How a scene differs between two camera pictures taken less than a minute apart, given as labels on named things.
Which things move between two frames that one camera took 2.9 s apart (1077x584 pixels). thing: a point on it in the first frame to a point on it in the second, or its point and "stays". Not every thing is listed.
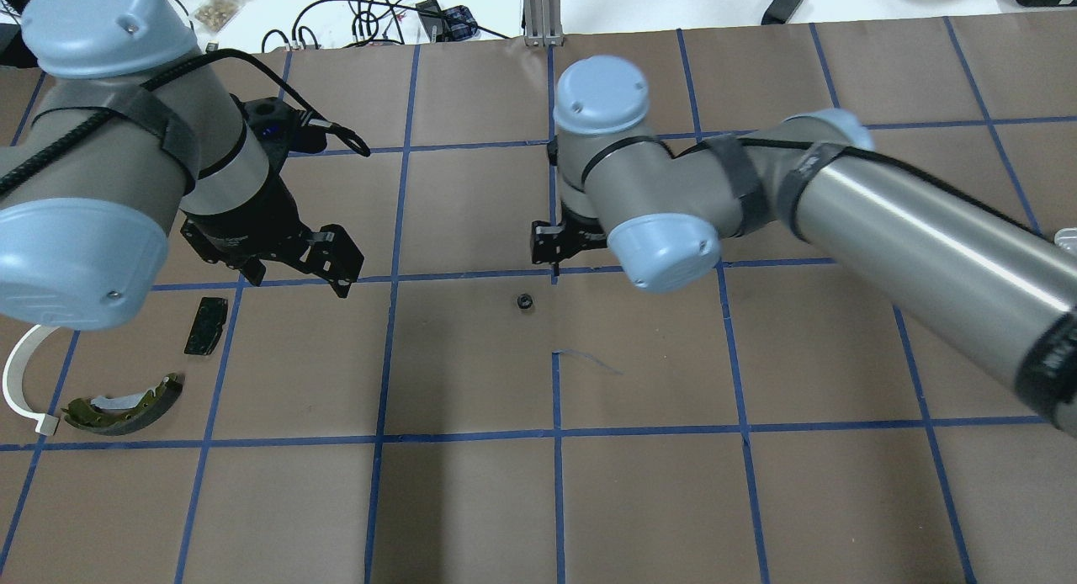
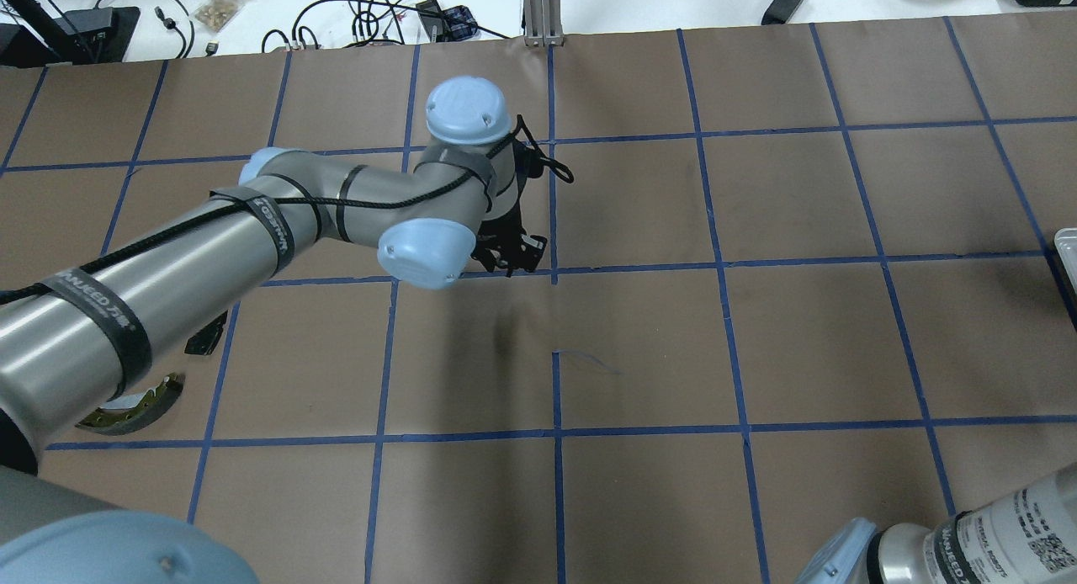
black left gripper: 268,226 to 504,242
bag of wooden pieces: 214,12 stays
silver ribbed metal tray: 1067,237 stays
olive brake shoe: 128,413 stays
